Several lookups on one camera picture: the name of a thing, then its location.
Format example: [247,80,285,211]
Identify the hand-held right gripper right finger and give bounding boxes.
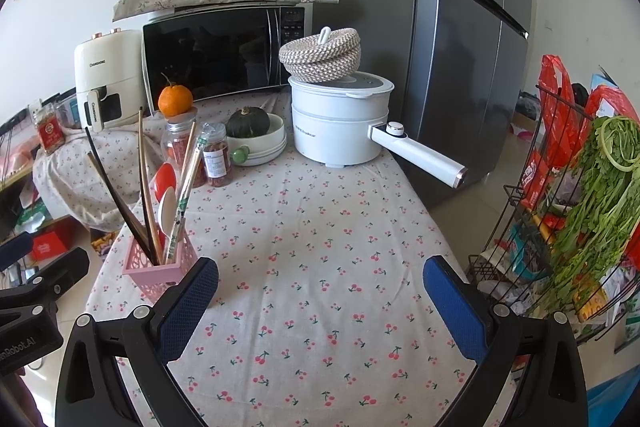
[422,255,590,427]

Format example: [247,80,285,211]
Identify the red plastic spoon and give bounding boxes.
[152,162,177,212]

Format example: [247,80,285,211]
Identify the red plastic bag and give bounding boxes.
[537,54,576,168]

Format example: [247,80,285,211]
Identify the green kabocha squash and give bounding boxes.
[225,106,271,138]

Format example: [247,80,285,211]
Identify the woven rope basket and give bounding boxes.
[278,27,362,84]

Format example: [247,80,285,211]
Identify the white dish with green knob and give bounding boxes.
[226,113,288,166]

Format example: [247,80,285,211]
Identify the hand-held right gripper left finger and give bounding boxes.
[54,257,221,427]

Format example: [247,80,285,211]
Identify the white air fryer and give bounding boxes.
[74,28,151,130]

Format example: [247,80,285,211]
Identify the black microwave oven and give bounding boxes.
[141,4,315,108]

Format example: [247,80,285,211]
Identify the grey refrigerator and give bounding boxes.
[314,0,532,208]

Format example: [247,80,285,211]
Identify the black chopstick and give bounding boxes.
[84,126,150,250]

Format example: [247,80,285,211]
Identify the pink perforated utensil holder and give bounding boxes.
[121,227,197,305]

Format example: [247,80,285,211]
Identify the tangerine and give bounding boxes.
[157,74,194,118]

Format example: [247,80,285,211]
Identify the red box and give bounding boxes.
[30,229,76,263]

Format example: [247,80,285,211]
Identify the cherry print tablecloth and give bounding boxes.
[32,87,506,427]

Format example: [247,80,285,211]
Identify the leafy green vegetables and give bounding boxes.
[542,116,640,313]

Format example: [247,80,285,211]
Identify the clear plastic container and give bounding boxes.
[55,99,83,130]

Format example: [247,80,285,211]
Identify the black wire rack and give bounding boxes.
[467,84,640,343]

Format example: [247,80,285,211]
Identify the blue plastic bag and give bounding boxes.
[587,377,636,427]

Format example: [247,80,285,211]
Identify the white electric pot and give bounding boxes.
[287,72,468,190]

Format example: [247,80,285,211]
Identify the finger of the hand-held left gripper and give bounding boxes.
[0,248,91,315]
[0,231,34,269]

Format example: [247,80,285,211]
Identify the labelled jar of goji berries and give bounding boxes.
[199,123,234,188]

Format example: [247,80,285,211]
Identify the clear jar of goji berries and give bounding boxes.
[161,109,207,188]

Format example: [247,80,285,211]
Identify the red snack packet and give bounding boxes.
[520,149,551,208]

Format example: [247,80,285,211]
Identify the white plastic spoon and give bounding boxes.
[157,186,178,258]

